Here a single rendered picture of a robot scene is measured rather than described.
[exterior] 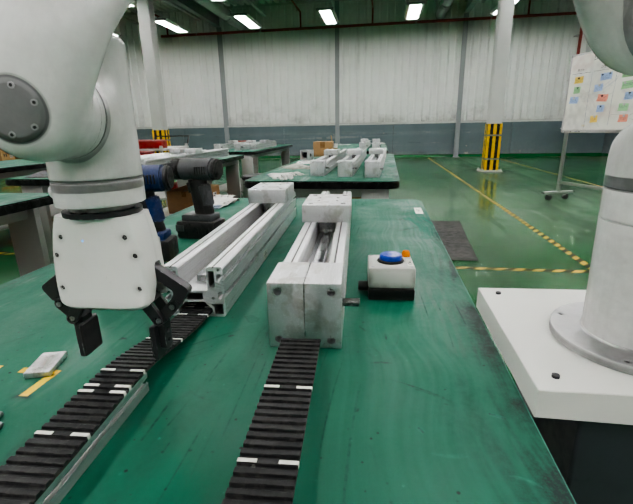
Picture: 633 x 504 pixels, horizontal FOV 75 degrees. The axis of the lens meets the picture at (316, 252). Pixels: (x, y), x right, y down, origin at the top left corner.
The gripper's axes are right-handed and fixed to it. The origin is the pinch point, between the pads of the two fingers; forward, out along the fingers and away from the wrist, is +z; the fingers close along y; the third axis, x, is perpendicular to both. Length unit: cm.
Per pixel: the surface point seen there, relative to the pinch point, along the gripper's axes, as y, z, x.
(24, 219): -136, 17, 143
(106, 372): -1.7, 2.8, -1.8
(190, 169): -18, -13, 68
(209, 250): -2.2, -0.7, 34.2
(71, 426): 0.4, 2.7, -10.6
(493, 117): 336, -39, 996
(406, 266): 34.5, 0.2, 28.8
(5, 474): -1.5, 3.0, -15.9
